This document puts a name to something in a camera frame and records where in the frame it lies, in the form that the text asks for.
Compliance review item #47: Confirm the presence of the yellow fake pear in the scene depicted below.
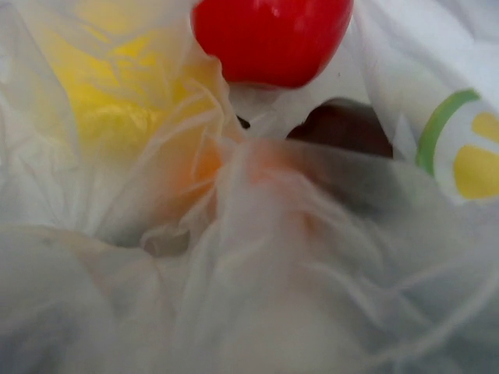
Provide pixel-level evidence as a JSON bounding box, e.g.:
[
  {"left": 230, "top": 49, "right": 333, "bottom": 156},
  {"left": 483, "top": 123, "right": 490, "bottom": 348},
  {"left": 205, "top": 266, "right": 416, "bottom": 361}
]
[{"left": 43, "top": 26, "right": 225, "bottom": 161}]

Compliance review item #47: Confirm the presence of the translucent white plastic bag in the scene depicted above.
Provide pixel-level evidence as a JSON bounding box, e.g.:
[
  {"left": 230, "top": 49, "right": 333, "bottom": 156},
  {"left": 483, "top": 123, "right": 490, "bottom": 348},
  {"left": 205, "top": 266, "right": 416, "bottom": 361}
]
[{"left": 1, "top": 1, "right": 498, "bottom": 373}]

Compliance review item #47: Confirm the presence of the red fake apple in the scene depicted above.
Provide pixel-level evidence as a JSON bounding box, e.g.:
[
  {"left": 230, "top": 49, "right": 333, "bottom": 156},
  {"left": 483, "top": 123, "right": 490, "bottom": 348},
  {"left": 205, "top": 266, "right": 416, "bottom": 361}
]
[{"left": 191, "top": 0, "right": 353, "bottom": 89}]

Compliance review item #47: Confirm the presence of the orange fake persimmon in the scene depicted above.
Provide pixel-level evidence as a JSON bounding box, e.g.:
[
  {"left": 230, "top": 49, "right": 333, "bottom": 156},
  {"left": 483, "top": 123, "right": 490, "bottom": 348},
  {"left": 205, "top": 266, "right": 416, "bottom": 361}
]
[{"left": 177, "top": 137, "right": 306, "bottom": 192}]

